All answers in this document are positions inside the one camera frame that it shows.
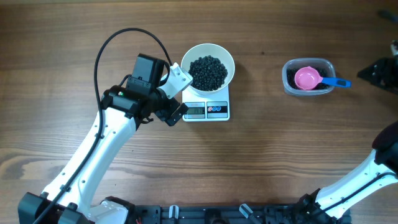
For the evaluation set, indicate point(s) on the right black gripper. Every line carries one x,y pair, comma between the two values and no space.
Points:
392,76

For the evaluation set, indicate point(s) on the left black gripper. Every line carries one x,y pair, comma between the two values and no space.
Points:
165,114

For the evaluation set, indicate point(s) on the pink scoop blue handle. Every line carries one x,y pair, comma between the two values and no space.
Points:
307,78

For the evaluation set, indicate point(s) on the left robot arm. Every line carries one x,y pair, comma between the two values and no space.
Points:
150,89

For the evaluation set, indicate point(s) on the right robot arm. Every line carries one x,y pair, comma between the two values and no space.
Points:
378,170

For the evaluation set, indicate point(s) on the white digital kitchen scale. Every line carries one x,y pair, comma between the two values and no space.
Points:
206,108

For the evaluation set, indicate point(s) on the black beans in bowl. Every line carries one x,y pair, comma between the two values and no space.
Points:
208,73

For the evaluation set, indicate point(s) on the white bowl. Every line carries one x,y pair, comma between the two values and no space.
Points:
215,51

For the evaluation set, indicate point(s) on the black beans in container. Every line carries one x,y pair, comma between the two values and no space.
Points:
290,74

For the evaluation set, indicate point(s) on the clear plastic bean container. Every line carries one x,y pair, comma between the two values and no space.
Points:
305,62

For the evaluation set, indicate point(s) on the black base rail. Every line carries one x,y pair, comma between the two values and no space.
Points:
214,214

